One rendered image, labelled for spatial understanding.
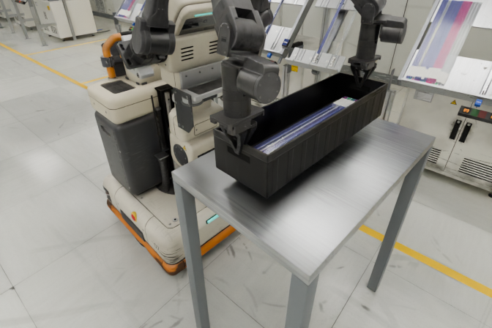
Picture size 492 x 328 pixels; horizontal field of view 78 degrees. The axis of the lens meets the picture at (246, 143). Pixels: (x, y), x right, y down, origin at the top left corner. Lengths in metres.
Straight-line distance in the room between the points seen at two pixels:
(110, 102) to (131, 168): 0.32
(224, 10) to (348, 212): 0.50
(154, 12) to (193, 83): 0.33
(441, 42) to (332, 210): 1.41
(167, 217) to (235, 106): 0.95
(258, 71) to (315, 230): 0.36
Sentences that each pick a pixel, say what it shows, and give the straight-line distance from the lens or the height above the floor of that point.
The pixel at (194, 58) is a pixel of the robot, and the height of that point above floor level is 0.98.
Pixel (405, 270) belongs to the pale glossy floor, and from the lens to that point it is 1.77.
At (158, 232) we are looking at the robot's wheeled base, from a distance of 1.44.
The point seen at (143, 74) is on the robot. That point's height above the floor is 0.97.
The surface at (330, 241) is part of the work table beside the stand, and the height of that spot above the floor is 0.80.
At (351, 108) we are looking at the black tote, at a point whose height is 0.94.
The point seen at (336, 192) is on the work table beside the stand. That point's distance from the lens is 0.80.
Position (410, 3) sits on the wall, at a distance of 3.84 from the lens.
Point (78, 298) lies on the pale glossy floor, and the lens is 1.69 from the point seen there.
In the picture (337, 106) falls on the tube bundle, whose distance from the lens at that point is 1.03.
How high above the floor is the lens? 1.30
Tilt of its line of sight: 32 degrees down
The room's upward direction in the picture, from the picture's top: straight up
